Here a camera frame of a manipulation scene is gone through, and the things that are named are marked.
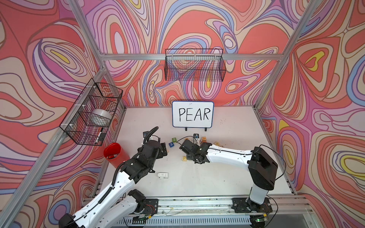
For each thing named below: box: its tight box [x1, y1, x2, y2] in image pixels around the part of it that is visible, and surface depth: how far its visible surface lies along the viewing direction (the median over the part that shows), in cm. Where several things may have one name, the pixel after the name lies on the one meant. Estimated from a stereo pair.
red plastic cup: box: [103, 142, 131, 168], surface depth 82 cm
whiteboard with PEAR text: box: [172, 101, 214, 129], surface depth 102 cm
